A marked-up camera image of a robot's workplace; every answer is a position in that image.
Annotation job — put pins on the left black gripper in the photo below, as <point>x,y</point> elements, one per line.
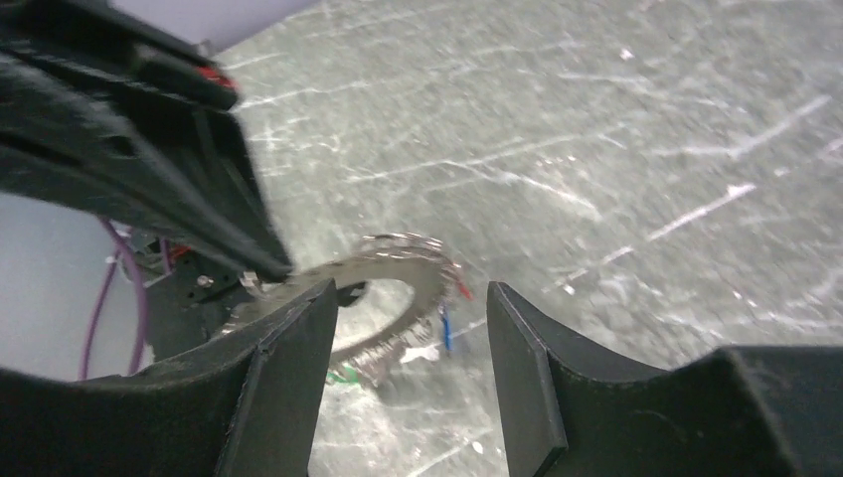
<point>103,113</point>

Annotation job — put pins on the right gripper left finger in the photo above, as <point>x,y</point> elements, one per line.
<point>245,404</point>

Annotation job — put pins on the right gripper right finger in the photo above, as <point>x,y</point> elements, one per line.
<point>572,407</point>

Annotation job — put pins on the metal keyring with keys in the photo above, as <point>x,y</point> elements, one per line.
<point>392,290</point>

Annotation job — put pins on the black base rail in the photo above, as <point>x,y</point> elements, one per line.
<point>190,297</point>

